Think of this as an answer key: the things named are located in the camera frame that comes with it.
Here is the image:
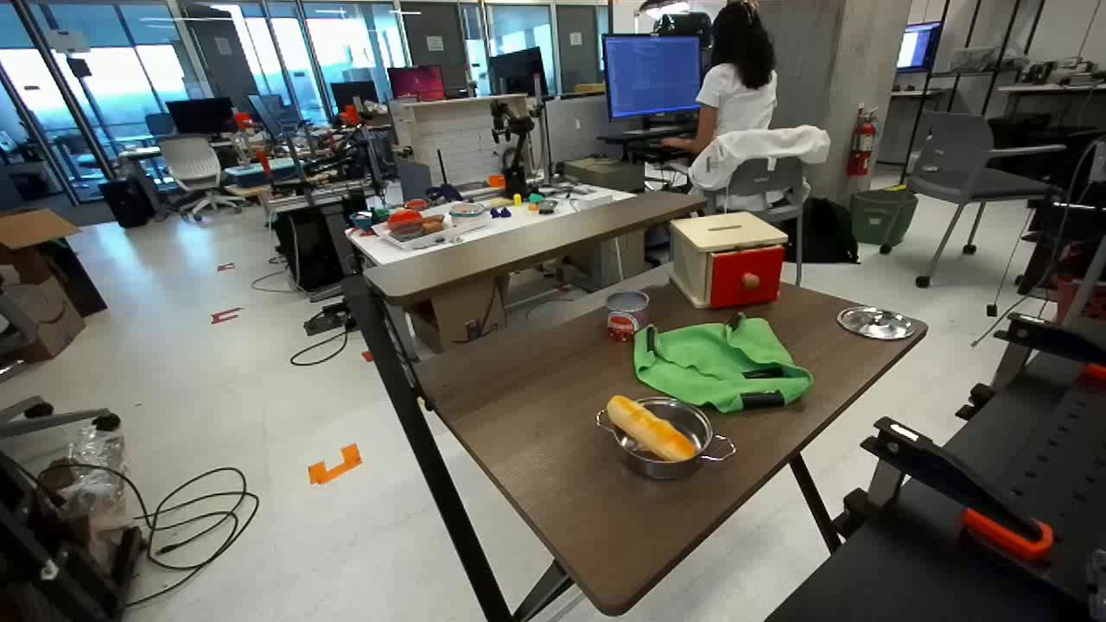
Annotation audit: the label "small computer monitor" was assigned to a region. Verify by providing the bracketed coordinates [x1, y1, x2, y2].
[894, 16, 942, 76]

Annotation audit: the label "steel pot lid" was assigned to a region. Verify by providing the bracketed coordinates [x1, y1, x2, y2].
[834, 299, 930, 345]

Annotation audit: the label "green bin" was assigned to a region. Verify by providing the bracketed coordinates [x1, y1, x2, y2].
[847, 187, 921, 251]

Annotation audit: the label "white jacket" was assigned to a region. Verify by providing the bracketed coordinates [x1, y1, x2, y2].
[687, 122, 834, 193]

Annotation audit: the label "black perforated robot platform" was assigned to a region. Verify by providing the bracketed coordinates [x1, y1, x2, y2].
[767, 342, 1106, 622]

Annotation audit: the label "steel pot with handles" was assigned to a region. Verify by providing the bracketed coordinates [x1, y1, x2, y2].
[589, 394, 739, 485]

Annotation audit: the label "person in white shirt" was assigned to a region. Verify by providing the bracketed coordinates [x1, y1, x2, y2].
[659, 0, 779, 159]

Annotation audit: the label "open cardboard box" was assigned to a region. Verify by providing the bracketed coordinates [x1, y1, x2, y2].
[0, 206, 110, 361]

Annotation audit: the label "grey chair with armrest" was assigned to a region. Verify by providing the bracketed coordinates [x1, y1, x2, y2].
[879, 106, 1069, 291]

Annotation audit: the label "beige wooden box with slot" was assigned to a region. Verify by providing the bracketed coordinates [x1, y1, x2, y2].
[667, 209, 791, 312]

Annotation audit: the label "black clamp with orange handle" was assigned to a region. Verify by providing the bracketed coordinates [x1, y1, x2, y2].
[995, 313, 1106, 389]
[861, 416, 1056, 568]

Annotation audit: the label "red fire extinguisher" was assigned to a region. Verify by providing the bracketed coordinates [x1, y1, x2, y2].
[843, 103, 880, 184]

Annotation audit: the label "white swivel chair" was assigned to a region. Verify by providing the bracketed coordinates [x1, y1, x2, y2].
[154, 134, 237, 222]

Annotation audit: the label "clear plastic bottle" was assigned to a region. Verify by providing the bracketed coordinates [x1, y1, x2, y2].
[65, 411, 127, 478]

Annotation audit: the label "black coiled floor cable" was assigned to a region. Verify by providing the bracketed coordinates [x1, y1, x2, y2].
[115, 462, 262, 610]

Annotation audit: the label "small red white cup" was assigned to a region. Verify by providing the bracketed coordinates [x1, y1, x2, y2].
[606, 288, 653, 342]

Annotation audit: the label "blue computer monitor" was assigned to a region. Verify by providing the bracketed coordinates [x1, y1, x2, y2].
[600, 30, 705, 125]

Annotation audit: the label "cardboard box under desk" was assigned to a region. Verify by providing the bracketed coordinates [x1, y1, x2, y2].
[409, 273, 511, 357]

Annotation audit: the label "red toy tray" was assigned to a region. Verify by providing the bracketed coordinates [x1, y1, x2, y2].
[383, 200, 450, 244]

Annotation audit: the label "brown table with black frame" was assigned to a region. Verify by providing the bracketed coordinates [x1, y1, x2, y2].
[341, 273, 930, 622]

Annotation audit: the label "green cloth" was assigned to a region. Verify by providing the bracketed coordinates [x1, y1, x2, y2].
[627, 313, 820, 418]

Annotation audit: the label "grey office chair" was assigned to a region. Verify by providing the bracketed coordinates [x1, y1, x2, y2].
[700, 153, 811, 291]

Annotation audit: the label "thin black floor cable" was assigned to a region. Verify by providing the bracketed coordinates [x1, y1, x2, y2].
[288, 323, 354, 369]

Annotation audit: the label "black bag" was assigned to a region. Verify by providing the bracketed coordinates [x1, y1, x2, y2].
[798, 193, 861, 267]

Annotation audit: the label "white table with toys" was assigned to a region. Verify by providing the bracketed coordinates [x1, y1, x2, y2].
[341, 181, 634, 270]

